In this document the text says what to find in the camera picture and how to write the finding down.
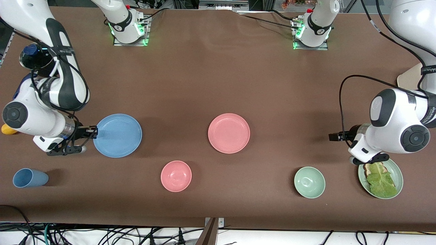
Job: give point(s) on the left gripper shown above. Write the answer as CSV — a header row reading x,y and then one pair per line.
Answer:
x,y
351,132

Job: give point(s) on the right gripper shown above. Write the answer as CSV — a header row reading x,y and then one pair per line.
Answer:
x,y
81,132

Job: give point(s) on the blue plate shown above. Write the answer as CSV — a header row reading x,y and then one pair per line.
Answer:
x,y
119,135

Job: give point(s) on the pink plate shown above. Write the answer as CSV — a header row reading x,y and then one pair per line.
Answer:
x,y
229,133

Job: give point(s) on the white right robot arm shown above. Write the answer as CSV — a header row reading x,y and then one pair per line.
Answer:
x,y
30,13

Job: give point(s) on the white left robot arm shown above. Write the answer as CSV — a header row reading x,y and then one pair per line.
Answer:
x,y
398,119

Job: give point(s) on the toasted bread slice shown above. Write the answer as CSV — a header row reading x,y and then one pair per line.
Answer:
x,y
367,168

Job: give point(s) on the small green bowl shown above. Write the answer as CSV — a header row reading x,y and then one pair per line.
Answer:
x,y
309,182

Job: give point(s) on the green lettuce leaf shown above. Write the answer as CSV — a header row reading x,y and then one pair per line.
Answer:
x,y
381,182

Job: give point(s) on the green plate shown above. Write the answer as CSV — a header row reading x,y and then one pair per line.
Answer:
x,y
396,177

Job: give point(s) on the blue cup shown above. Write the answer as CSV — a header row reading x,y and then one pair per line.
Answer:
x,y
30,178

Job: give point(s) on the yellow lemon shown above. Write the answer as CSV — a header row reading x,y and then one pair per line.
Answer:
x,y
6,130

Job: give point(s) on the beige cutting board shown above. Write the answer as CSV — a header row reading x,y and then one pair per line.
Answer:
x,y
410,78

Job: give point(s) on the black pot with glass lid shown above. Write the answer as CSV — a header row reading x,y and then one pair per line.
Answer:
x,y
34,59

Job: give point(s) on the small pink bowl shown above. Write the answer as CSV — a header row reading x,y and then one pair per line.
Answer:
x,y
176,176

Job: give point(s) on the brown table cover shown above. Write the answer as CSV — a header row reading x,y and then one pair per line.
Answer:
x,y
218,85

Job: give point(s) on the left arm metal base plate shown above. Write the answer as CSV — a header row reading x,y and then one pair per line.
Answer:
x,y
320,48

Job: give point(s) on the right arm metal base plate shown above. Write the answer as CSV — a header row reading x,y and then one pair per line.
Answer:
x,y
136,44

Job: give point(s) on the silver table bracket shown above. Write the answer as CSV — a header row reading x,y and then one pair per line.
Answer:
x,y
221,223

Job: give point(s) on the dark camera mount pole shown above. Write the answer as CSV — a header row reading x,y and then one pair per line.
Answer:
x,y
209,234

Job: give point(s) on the silver metal frame beam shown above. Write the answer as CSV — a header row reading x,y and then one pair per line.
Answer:
x,y
223,5

